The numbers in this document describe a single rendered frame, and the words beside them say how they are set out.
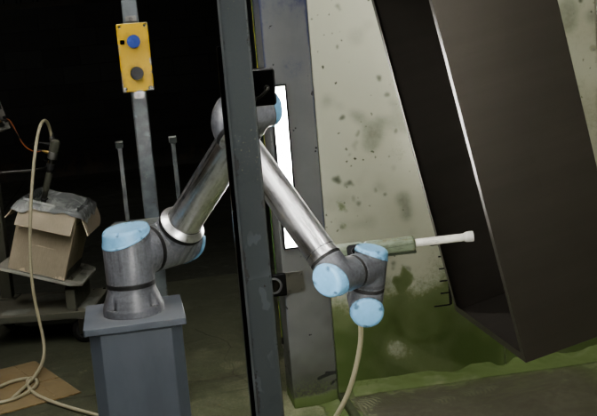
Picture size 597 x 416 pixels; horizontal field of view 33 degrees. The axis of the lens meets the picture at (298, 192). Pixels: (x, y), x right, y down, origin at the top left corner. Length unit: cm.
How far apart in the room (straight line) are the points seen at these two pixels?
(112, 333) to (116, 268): 20
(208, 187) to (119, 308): 46
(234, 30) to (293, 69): 199
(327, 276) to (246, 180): 77
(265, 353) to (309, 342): 206
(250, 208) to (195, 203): 123
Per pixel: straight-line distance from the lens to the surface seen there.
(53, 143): 524
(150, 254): 313
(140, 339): 309
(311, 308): 396
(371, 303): 271
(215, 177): 301
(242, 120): 185
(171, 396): 315
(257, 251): 188
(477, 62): 283
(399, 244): 302
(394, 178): 394
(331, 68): 385
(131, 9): 397
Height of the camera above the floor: 144
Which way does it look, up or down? 9 degrees down
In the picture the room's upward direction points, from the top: 5 degrees counter-clockwise
